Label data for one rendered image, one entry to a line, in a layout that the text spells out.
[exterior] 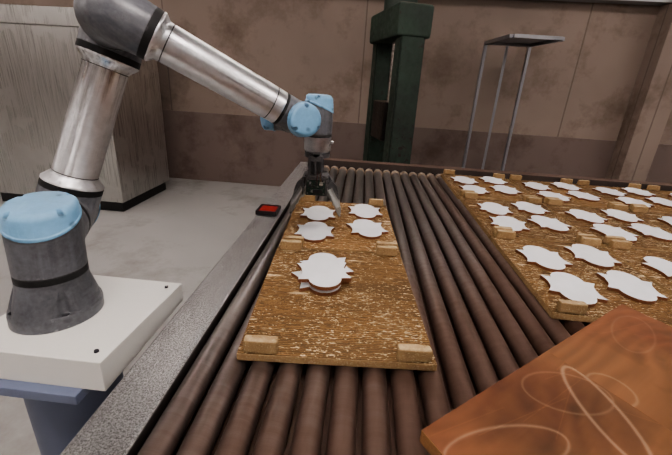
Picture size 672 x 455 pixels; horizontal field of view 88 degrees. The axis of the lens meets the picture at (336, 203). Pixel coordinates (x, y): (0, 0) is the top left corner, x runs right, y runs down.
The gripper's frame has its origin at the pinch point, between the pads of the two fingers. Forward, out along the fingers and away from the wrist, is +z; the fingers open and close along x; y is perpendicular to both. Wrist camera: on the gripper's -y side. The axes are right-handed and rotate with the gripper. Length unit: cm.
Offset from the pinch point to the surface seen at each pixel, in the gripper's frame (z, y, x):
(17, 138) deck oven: 36, -228, -305
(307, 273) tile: 2.9, 29.2, 0.8
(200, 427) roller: 7, 64, -10
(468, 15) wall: -111, -339, 136
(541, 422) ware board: -5, 70, 31
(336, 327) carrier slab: 5.7, 43.5, 8.1
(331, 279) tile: 2.8, 31.1, 6.5
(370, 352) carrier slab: 6, 50, 14
